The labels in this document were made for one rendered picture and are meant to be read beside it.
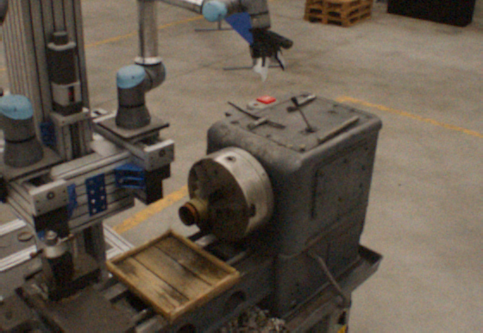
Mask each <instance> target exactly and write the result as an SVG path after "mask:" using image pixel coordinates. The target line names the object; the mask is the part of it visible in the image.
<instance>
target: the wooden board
mask: <svg viewBox="0 0 483 333"><path fill-rule="evenodd" d="M163 233H164V234H163ZM163 233H162V234H160V235H157V236H158V238H157V236H155V237H153V238H151V239H150V240H148V241H145V242H143V243H142V244H140V245H139V246H140V247H139V246H135V247H133V248H131V249H129V250H127V251H125V252H123V253H121V254H120V255H118V256H116V257H115V256H114V257H113V258H111V259H109V260H107V261H106V262H105V266H106V271H107V273H109V274H110V275H112V276H113V277H115V278H116V279H117V280H118V281H119V282H120V283H121V284H122V285H123V286H125V287H127V288H128V289H129V290H130V291H131V292H132V293H133V294H134V295H135V296H136V297H137V298H139V299H141V300H142V301H143V302H144V303H145V304H146V305H148V306H149V307H151V309H152V310H154V311H155V312H156V313H158V314H159V315H160V316H161V317H163V318H164V319H165V320H166V321H167V322H168V323H170V324H173V323H175V322H176V321H178V320H180V319H181V318H182V317H184V316H185V315H187V314H189V313H190V312H192V311H194V310H195V309H196V308H198V307H200V306H201V305H203V304H205V303H206V302H208V301H209V300H211V299H213V298H214V297H215V296H217V295H218V293H221V292H223V291H225V290H226V289H228V288H229V287H231V286H232V285H234V283H236V282H238V281H239V272H236V270H235V269H234V268H232V267H231V266H229V265H228V264H226V263H224V262H223V261H220V260H218V259H217V258H216V257H215V256H214V255H212V254H210V253H208V252H207V251H205V250H204V249H203V248H200V247H199V246H198V245H196V244H195V243H193V242H191V241H190V240H189V239H188V238H186V237H185V236H183V237H182V235H181V234H180V233H176V232H175V230H173V229H170V230H168V231H165V232H163ZM169 236H170V237H169ZM167 238H172V240H169V239H167ZM164 239H165V240H166V241H165V240H164ZM173 239H174V240H173ZM168 240H169V241H170V242H169V243H168ZM176 241H177V242H176ZM164 242H167V243H166V244H168V245H166V244H165V243H164ZM173 242H174V244H173ZM162 243H163V244H162ZM170 243H171V244H170ZM177 244H178V246H177ZM180 244H181V245H183V244H184V245H183V247H182V248H181V246H180ZM164 245H165V246H164ZM153 246H154V247H153ZM161 246H163V247H161ZM150 247H151V248H150ZM165 247H167V248H165ZM169 247H170V248H169ZM173 248H175V249H176V250H175V249H173ZM144 249H146V250H144ZM182 249H183V250H182ZM166 250H170V252H169V251H166ZM174 250H175V251H177V252H175V253H177V254H175V253H173V254H172V251H173V252H174ZM188 250H190V251H188ZM146 251H147V252H146ZM178 251H179V253H180V254H179V255H178ZM186 251H188V252H186ZM163 252H166V253H167V254H166V253H164V254H163ZM192 252H194V253H195V254H193V253H192ZM196 252H197V253H196ZM124 253H126V254H124ZM185 253H186V254H185ZM138 254H139V255H138ZM158 255H159V256H158ZM168 255H171V257H170V258H169V257H168ZM175 255H176V256H175ZM186 255H187V256H186ZM195 255H196V257H195ZM134 256H136V257H135V258H133V259H132V257H134ZM199 256H202V257H200V258H202V259H200V258H199ZM138 257H139V258H138ZM182 257H183V258H184V259H183V258H182ZM188 257H189V258H188ZM114 258H115V259H114ZM179 259H182V260H179ZM188 259H190V260H188ZM194 259H195V260H194ZM198 261H200V262H199V264H198V263H196V262H198ZM119 262H120V263H119ZM193 262H194V263H193ZM208 262H209V264H210V263H211V264H212V263H213V264H212V266H211V265H209V264H208ZM121 263H122V264H121ZM126 263H128V264H126ZM120 264H121V265H120ZM191 264H192V265H191ZM196 264H197V266H196ZM116 265H118V266H116ZM131 265H132V266H131ZM189 265H190V267H189ZM200 265H201V266H200ZM214 265H215V266H214ZM122 266H123V267H122ZM119 268H121V270H120V269H119ZM136 268H137V269H136ZM145 268H146V269H147V270H146V269H145ZM193 268H194V269H193ZM205 268H206V269H207V270H208V272H207V270H205ZM125 269H126V270H127V271H125ZM197 269H198V270H197ZM211 269H212V270H211ZM213 269H214V270H213ZM217 269H218V270H220V271H218V270H217ZM123 270H124V271H123ZM161 270H162V271H161ZM200 270H201V271H203V272H204V271H206V272H204V273H202V272H201V271H200ZM215 270H216V271H215ZM118 271H119V272H120V273H119V272H118ZM197 271H198V273H195V272H197ZM211 271H212V272H211ZM221 271H222V272H223V274H224V275H223V276H224V278H223V277H222V276H221V275H222V272H221ZM219 272H220V273H219ZM212 273H213V274H212ZM219 274H220V276H219ZM228 274H229V275H228ZM201 276H202V277H203V278H202V277H201ZM176 277H177V278H176ZM218 277H219V278H220V277H221V280H219V279H218ZM125 278H127V279H125ZM203 280H204V281H203ZM205 281H206V282H205ZM209 281H210V282H209ZM207 282H208V283H207ZM196 283H197V284H196ZM211 283H212V284H213V285H212V284H211ZM214 283H215V284H214ZM183 284H184V285H183ZM195 284H196V285H195ZM206 284H207V285H206ZM170 288H171V289H170ZM182 288H183V289H185V290H182ZM186 288H187V289H188V290H187V289H186ZM201 288H202V289H201ZM204 288H206V289H204ZM174 289H175V290H176V291H174ZM200 289H201V290H200ZM178 290H179V291H178ZM173 291H174V292H173ZM180 291H181V292H180ZM183 292H184V293H183ZM162 293H165V294H162ZM169 293H170V295H169ZM178 293H179V294H178ZM176 294H177V296H176ZM202 294H203V295H202ZM183 296H184V297H183ZM160 297H161V298H160ZM180 298H181V299H180ZM187 298H188V299H187ZM189 298H190V299H189ZM188 300H189V301H188ZM156 301H157V302H156ZM165 301H166V303H165ZM163 302H164V303H163ZM183 302H184V303H183ZM179 304H182V305H179ZM173 305H175V306H174V307H173ZM164 306H165V307H164ZM178 306H179V307H178ZM167 307H169V308H170V309H169V308H167ZM176 307H177V308H176ZM173 308H176V309H173ZM170 313H172V314H170Z"/></svg>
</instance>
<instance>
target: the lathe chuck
mask: <svg viewBox="0 0 483 333"><path fill-rule="evenodd" d="M227 157H233V158H234V159H235V160H233V161H229V160H225V159H226V158H227ZM199 161H200V160H196V161H195V162H194V163H193V164H192V165H191V168H190V170H191V169H192V168H194V167H197V166H198V165H197V162H199ZM201 161H202V162H203V165H204V168H205V170H206V172H207V173H208V176H209V177H210V180H211V182H212V184H213V186H214V188H215V189H216V192H212V193H211V194H209V195H207V196H205V197H203V198H205V199H206V200H207V201H208V202H209V203H210V204H212V201H214V200H216V201H217V200H219V199H221V198H225V199H227V200H229V201H232V202H234V203H236V204H240V205H242V206H245V207H248V208H249V207H251V204H253V205H254V216H253V217H246V216H245V217H243V218H242V219H240V220H238V221H234V220H233V219H230V218H228V217H227V218H225V219H223V220H222V219H220V218H218V217H216V218H215V220H214V222H213V223H212V225H211V227H210V231H209V232H210V233H211V234H212V235H214V236H216V237H218V238H219V239H221V240H223V241H226V242H236V241H239V240H241V239H242V238H243V237H245V236H249V233H250V234H251V232H252V231H253V232H255V231H256V230H257V229H259V228H260V227H261V226H262V224H263V223H264V222H265V219H266V215H267V196H266V190H265V187H264V185H263V183H262V181H261V179H260V177H259V175H258V173H257V172H256V171H255V170H254V168H253V167H252V166H251V164H250V162H249V161H248V160H245V159H244V158H243V157H242V156H240V155H239V154H237V153H235V152H233V151H230V150H219V151H216V152H215V153H213V154H210V155H207V156H205V157H203V158H201ZM193 182H194V181H193V179H192V177H191V175H190V173H188V177H187V191H188V195H189V193H191V192H193V191H192V189H191V186H190V184H191V183H193ZM189 199H191V197H190V195H189ZM253 232H252V233H253Z"/></svg>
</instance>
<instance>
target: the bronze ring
mask: <svg viewBox="0 0 483 333"><path fill-rule="evenodd" d="M208 205H210V203H209V202H208V201H207V200H206V199H205V198H199V197H193V198H191V199H190V200H189V201H187V202H186V203H185V204H184V205H182V206H180V207H179V210H178V214H179V219H180V220H181V222H182V223H183V224H184V225H186V226H188V227H190V226H192V225H194V224H199V223H203V222H206V221H207V220H208V218H209V212H208V208H207V207H206V206H208Z"/></svg>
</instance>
